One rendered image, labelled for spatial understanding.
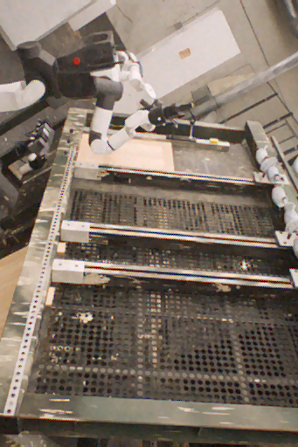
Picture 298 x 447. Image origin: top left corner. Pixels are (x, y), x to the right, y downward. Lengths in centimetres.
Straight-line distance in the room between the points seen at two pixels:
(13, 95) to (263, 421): 192
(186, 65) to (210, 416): 530
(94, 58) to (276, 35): 873
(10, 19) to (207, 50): 256
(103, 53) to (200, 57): 403
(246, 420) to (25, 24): 428
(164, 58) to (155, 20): 441
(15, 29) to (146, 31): 599
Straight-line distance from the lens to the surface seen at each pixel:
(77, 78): 241
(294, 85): 1120
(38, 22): 498
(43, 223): 211
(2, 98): 260
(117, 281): 186
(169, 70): 635
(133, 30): 1076
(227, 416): 156
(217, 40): 631
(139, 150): 281
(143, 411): 151
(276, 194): 231
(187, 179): 251
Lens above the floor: 188
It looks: 18 degrees down
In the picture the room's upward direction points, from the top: 65 degrees clockwise
